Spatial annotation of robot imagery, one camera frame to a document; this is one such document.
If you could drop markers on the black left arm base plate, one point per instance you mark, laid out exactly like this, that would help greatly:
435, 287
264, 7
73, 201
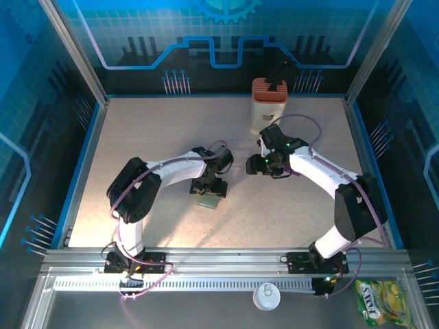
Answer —
154, 260

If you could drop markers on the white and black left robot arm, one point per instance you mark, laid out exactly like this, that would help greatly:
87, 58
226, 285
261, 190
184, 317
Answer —
178, 171

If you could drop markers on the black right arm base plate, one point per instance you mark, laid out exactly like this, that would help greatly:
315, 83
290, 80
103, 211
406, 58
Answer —
296, 264

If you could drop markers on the grey metal shelf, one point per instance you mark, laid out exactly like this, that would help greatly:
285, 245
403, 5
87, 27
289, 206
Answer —
171, 312

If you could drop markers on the aluminium side rail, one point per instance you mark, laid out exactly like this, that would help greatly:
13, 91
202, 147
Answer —
358, 137
85, 171

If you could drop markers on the green yellow candy bag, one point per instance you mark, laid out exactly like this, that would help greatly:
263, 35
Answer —
380, 305

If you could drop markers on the aluminium frame post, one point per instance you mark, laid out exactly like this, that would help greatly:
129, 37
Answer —
76, 51
376, 51

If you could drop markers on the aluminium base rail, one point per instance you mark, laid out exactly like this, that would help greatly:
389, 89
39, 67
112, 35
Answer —
223, 260

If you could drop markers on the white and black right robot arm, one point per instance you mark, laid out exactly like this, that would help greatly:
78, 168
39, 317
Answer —
322, 178

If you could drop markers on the beige knife block orange top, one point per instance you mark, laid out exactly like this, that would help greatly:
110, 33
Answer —
267, 109

